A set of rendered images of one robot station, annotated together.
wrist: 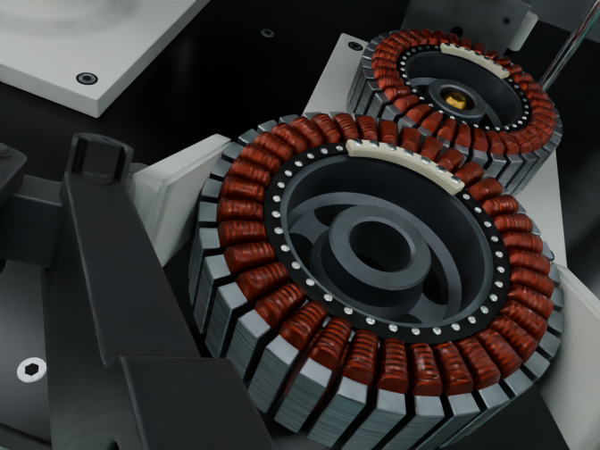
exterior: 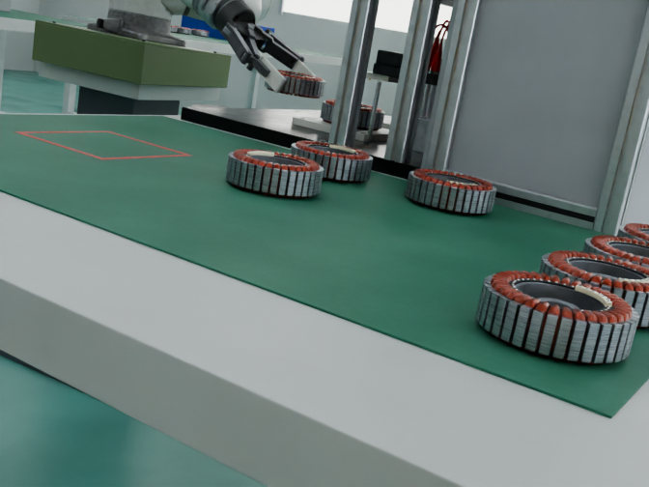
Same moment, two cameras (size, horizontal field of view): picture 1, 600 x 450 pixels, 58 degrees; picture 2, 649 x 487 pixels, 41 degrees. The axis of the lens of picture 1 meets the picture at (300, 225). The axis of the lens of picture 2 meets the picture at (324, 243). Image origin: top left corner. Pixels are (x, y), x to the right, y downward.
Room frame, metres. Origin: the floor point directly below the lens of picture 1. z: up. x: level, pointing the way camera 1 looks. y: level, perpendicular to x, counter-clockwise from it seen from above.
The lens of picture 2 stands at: (1.04, -1.41, 0.94)
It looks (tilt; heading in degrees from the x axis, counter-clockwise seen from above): 14 degrees down; 120
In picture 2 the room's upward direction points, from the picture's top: 10 degrees clockwise
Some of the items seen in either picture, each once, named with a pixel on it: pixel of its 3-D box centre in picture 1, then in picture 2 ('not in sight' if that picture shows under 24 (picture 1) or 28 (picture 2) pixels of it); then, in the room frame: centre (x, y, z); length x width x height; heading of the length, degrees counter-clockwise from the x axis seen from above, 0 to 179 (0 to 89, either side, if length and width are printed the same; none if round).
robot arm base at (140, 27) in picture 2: not in sight; (132, 25); (-0.55, 0.22, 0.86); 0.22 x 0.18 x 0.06; 91
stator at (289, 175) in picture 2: not in sight; (274, 172); (0.47, -0.57, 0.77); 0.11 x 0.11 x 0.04
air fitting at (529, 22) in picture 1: (520, 33); not in sight; (0.40, -0.10, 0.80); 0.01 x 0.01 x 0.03; 89
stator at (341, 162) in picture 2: not in sight; (330, 160); (0.44, -0.39, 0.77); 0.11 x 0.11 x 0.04
